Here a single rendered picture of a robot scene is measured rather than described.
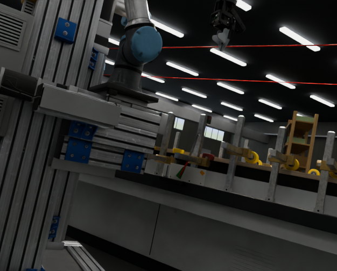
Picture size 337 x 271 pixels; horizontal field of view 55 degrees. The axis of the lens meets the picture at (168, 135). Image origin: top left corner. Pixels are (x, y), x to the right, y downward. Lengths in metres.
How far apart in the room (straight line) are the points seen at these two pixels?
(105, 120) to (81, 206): 1.86
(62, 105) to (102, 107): 0.13
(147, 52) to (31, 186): 0.69
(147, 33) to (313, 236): 1.30
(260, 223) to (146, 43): 1.20
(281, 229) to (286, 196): 0.27
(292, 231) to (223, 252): 0.53
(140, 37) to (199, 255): 1.56
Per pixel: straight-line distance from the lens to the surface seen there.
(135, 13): 1.26
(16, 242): 1.46
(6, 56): 1.35
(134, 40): 1.20
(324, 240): 1.89
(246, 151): 1.95
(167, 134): 2.20
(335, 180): 2.06
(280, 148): 1.92
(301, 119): 8.49
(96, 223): 2.81
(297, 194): 2.10
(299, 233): 1.90
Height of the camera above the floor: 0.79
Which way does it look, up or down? 5 degrees up
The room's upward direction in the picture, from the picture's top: 12 degrees clockwise
